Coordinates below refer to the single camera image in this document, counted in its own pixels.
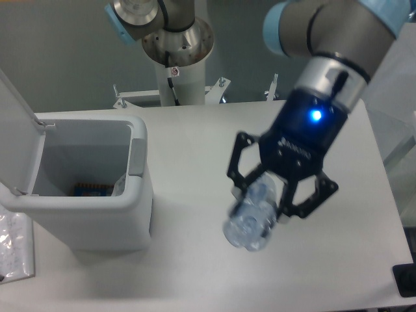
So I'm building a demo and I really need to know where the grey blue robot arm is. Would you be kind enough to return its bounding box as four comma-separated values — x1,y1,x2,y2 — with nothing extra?
105,1,415,220

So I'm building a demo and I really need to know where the blue orange snack packet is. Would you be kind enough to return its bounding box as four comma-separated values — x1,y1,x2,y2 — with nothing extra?
73,183,114,197

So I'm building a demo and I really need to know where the white plastic trash can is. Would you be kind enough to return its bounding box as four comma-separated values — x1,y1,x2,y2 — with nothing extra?
1,112,153,251

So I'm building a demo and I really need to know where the white trash can lid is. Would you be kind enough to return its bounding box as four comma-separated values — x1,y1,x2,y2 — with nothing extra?
1,72,55,196

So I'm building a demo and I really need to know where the paper sheet in sleeve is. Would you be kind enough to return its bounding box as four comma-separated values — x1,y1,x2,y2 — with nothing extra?
1,206,35,285

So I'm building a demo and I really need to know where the black device at edge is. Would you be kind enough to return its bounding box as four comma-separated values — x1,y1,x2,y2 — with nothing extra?
392,263,415,298

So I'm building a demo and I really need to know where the white green plastic wrapper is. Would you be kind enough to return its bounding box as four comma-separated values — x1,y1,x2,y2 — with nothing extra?
111,174,126,196

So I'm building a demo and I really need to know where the translucent white storage box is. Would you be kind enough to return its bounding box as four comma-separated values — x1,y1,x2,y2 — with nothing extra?
363,23,415,228

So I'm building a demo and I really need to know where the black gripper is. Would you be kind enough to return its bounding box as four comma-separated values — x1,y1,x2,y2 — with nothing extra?
226,89,348,222

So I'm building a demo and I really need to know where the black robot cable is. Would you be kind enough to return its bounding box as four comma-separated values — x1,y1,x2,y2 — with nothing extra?
164,51,181,107

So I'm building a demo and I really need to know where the white pedestal base bracket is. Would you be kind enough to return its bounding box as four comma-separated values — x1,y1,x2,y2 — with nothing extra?
113,77,231,109

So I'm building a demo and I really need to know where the clear crushed plastic bottle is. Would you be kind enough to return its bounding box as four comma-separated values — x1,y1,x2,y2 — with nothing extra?
223,174,278,252

